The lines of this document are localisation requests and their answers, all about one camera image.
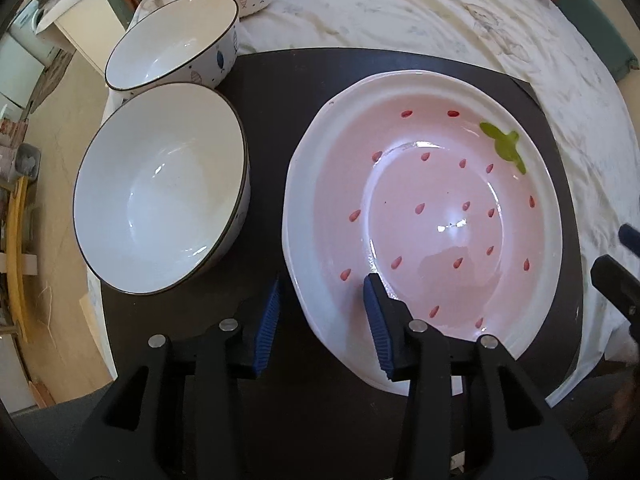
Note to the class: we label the grey plastic bin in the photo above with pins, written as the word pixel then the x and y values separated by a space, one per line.
pixel 27 160

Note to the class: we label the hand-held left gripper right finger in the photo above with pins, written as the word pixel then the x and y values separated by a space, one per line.
pixel 377 320

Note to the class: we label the grey trousers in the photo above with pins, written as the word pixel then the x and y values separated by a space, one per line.
pixel 55 440

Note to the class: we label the white kitchen cabinet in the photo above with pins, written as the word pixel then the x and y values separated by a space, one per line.
pixel 20 70

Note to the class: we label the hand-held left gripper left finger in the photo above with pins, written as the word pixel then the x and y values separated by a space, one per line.
pixel 265 330

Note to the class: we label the pink strawberry plate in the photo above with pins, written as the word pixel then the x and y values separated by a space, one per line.
pixel 450 210

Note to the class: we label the white nightstand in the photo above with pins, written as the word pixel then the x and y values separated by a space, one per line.
pixel 85 25

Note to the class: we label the black leather mat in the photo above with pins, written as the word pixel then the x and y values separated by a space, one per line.
pixel 280 75

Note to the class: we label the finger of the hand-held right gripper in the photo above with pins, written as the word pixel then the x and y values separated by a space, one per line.
pixel 617 280
pixel 631 237

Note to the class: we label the yellow wooden rack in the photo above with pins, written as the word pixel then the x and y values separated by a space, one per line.
pixel 20 260

